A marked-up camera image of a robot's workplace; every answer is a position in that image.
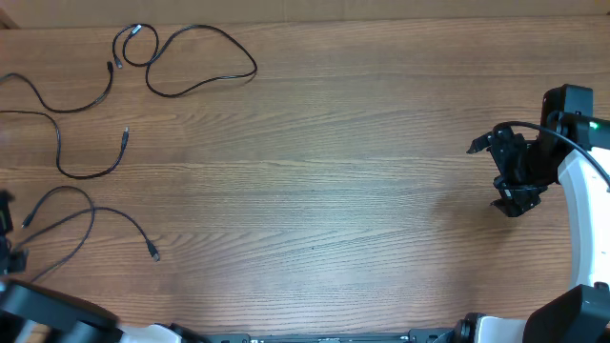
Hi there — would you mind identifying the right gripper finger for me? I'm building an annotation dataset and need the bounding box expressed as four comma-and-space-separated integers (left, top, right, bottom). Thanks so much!
466, 131, 494, 154
491, 188, 543, 217

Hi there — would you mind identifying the black usb cable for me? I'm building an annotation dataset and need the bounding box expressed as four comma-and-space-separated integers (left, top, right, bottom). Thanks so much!
0, 60, 131, 180
11, 185, 162, 283
112, 22, 258, 99

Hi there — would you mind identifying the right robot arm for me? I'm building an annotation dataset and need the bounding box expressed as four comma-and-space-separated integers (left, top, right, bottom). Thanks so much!
441, 84, 609, 342

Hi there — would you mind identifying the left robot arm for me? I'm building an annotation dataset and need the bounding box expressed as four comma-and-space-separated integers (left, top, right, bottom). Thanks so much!
1, 187, 211, 343

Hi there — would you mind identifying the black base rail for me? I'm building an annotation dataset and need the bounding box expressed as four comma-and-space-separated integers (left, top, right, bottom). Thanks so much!
201, 321, 475, 343

